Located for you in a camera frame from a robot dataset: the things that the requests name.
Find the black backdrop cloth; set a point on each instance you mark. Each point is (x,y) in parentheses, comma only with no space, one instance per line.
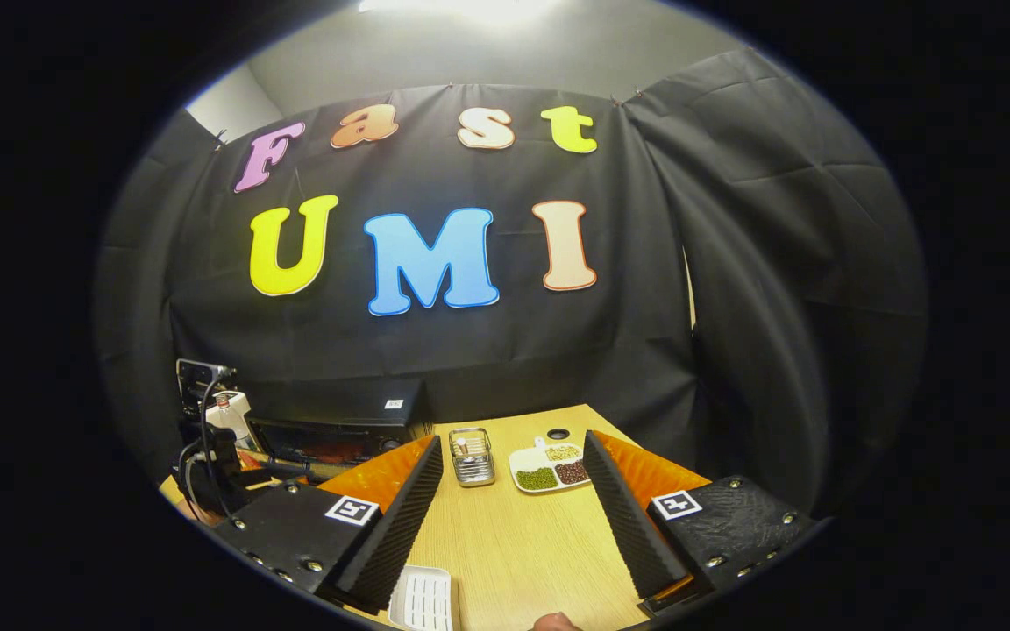
(487,342)

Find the dark red beans pile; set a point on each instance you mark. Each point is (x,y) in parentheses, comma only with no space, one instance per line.
(572,472)

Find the pale yellow beans pile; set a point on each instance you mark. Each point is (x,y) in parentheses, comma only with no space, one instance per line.
(563,452)

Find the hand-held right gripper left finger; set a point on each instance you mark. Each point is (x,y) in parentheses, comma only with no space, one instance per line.
(400,526)

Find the white toaster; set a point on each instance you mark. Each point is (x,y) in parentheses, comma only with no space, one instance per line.
(242,429)

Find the large ceiling light panel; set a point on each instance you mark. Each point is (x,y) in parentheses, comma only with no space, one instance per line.
(461,7)

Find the white rectangular dish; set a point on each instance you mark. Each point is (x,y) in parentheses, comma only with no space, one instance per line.
(422,600)

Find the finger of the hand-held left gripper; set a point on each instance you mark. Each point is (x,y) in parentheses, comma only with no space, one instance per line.
(259,464)

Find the white divided dish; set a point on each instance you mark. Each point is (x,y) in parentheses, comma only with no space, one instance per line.
(522,460)

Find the black electric oven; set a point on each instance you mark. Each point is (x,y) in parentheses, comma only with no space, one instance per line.
(338,407)

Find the pink striped tube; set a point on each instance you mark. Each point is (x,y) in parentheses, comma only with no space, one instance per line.
(462,446)

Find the green beans pile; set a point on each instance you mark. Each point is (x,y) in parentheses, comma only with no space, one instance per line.
(537,478)

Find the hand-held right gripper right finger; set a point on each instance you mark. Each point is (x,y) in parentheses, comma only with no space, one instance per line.
(628,526)

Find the clear plastic bottle red label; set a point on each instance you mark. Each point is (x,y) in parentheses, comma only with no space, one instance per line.
(224,400)

